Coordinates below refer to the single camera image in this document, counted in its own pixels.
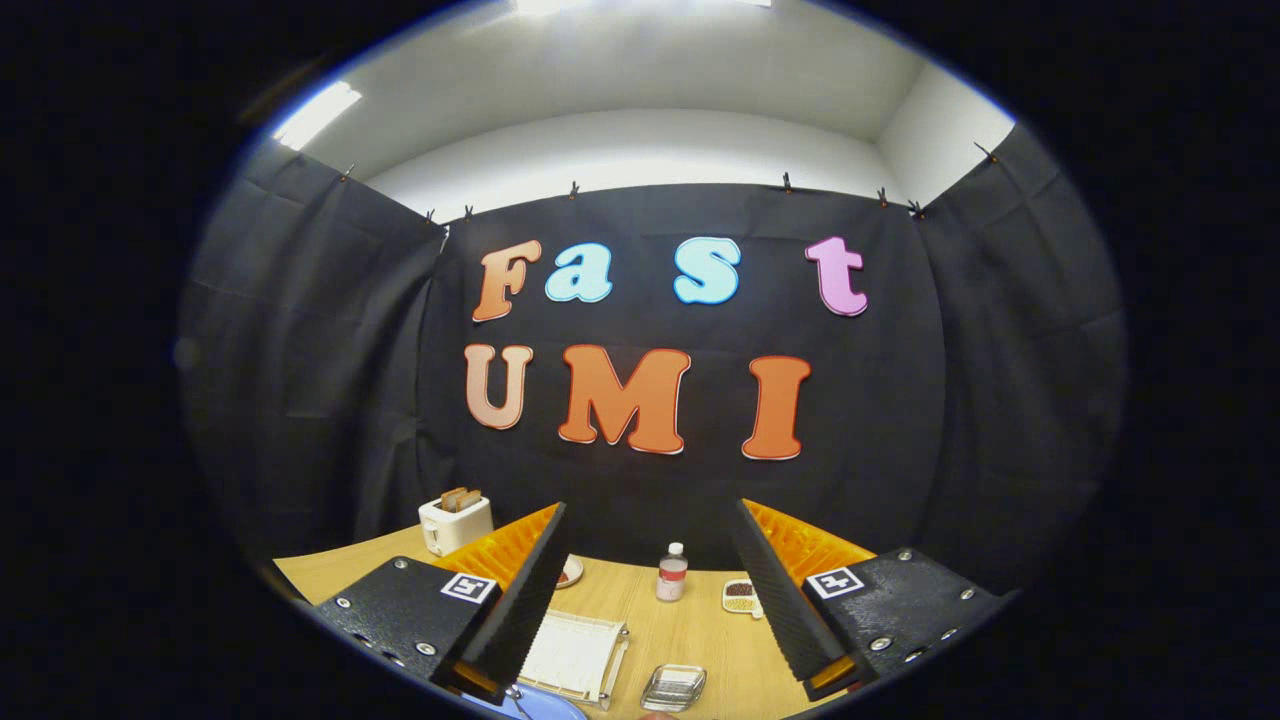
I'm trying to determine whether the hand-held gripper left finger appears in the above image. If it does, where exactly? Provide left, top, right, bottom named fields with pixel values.
left=313, top=502, right=569, bottom=706

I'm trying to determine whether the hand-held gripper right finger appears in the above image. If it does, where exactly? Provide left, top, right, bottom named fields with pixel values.
left=735, top=498, right=1011, bottom=701

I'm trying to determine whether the white wire dish rack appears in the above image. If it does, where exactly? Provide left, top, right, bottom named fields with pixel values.
left=518, top=610, right=631, bottom=711

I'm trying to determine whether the blue plate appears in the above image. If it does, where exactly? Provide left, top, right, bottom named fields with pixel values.
left=465, top=683, right=589, bottom=720

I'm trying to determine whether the metal wire basket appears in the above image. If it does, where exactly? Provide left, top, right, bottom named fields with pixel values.
left=640, top=663, right=708, bottom=713

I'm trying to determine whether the white toaster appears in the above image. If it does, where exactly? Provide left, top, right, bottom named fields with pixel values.
left=418, top=494, right=494, bottom=557

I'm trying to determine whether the red label water bottle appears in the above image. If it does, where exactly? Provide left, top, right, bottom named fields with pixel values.
left=656, top=542, right=689, bottom=603

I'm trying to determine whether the ceiling light panel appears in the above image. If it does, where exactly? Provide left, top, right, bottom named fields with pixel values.
left=515, top=0, right=771, bottom=16
left=272, top=80, right=363, bottom=151

